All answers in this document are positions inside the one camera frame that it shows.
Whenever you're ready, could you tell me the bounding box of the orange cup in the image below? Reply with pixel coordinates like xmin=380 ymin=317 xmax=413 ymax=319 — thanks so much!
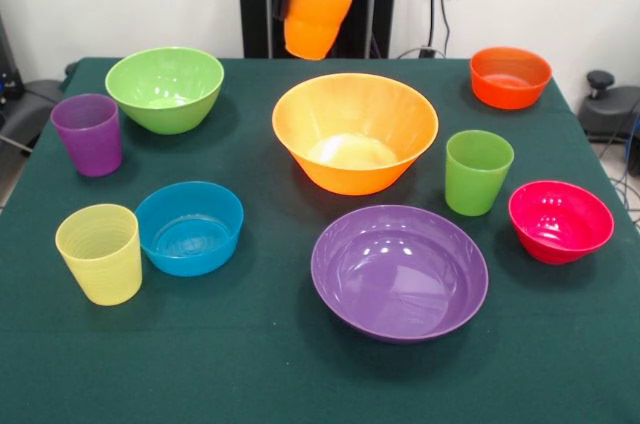
xmin=283 ymin=0 xmax=357 ymax=62

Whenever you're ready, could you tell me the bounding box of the large yellow-orange bowl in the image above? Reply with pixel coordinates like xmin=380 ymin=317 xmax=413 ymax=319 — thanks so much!
xmin=271 ymin=72 xmax=440 ymax=197

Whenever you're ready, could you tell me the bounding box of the purple bowl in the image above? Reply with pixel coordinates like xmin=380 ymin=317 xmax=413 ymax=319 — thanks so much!
xmin=310 ymin=203 xmax=490 ymax=345

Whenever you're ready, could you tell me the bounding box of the green bowl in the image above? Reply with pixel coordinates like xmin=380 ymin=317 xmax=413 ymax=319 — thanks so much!
xmin=104 ymin=46 xmax=225 ymax=136

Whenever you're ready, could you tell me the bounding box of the red-orange bowl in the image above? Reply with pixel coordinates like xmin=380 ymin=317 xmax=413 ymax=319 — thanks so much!
xmin=469 ymin=46 xmax=554 ymax=111

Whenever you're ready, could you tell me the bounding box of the purple cup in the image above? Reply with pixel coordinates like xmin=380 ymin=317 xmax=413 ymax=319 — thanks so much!
xmin=50 ymin=93 xmax=124 ymax=179

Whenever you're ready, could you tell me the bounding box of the green cup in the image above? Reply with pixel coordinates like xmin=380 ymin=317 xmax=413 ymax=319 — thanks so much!
xmin=444 ymin=129 xmax=516 ymax=218

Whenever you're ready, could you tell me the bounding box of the blue bowl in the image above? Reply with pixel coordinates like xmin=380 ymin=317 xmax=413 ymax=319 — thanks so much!
xmin=134 ymin=181 xmax=246 ymax=278

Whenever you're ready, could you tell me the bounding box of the dark grey stand base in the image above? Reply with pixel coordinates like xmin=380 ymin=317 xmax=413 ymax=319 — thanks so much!
xmin=578 ymin=69 xmax=640 ymax=144
xmin=0 ymin=77 xmax=69 ymax=155

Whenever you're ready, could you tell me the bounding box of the black electronic device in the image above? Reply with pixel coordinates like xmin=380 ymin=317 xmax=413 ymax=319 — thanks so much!
xmin=0 ymin=13 xmax=25 ymax=113

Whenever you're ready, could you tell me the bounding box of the yellow cup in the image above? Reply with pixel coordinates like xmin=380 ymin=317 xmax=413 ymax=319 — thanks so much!
xmin=54 ymin=203 xmax=144 ymax=307

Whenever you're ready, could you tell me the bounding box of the pink bowl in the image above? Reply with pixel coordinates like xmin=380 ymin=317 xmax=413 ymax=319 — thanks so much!
xmin=508 ymin=180 xmax=616 ymax=266

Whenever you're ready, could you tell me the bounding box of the dark green tablecloth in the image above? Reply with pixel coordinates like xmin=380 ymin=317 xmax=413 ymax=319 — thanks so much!
xmin=0 ymin=56 xmax=640 ymax=424

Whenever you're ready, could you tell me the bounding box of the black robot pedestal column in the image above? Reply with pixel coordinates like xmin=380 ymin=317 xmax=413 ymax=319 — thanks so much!
xmin=230 ymin=0 xmax=404 ymax=59

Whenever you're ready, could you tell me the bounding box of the blue cable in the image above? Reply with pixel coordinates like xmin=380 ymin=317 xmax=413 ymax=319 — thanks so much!
xmin=612 ymin=111 xmax=640 ymax=225

